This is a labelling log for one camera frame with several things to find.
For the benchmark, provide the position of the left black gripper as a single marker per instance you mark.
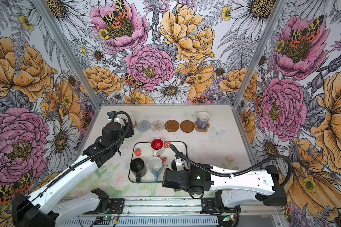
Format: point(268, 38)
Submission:
point(128, 129)

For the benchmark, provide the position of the grey woven round coaster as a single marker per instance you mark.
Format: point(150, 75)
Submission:
point(143, 126)

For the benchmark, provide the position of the multicolour woven round coaster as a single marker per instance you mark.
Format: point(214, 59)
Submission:
point(157, 126)

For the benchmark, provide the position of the scratched dark wooden round coaster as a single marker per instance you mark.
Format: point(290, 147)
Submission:
point(172, 126)

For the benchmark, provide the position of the paw shaped wooden coaster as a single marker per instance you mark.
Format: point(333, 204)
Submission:
point(199, 129)

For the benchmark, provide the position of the plain wooden round coaster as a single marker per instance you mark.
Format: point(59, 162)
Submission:
point(187, 126)

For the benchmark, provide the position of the lavender mug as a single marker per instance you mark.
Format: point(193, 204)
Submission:
point(202, 119)

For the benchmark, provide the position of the grey mug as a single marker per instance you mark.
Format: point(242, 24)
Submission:
point(174, 165)

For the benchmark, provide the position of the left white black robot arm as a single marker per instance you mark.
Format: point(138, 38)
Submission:
point(42, 208)

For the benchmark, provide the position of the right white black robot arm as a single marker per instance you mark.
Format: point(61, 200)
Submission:
point(263, 181)

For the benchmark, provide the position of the strawberry print serving tray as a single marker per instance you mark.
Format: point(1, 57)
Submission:
point(143, 151)

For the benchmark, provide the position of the red inside white mug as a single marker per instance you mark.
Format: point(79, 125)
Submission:
point(157, 145)

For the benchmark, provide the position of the black mug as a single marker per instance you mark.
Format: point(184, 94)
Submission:
point(138, 168)

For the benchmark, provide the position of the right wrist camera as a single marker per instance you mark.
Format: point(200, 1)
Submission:
point(181, 164)

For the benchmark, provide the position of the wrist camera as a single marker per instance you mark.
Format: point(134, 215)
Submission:
point(111, 114)
point(181, 164)

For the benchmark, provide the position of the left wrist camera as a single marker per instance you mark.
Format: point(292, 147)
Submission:
point(111, 114)

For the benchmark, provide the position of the aluminium front rail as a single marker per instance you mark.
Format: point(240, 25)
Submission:
point(150, 206)

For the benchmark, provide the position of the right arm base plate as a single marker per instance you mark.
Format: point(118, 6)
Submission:
point(214, 206)

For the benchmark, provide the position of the blue handled white mug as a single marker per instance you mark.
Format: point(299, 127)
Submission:
point(155, 165)

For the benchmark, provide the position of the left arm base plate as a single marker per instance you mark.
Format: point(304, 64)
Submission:
point(115, 205)

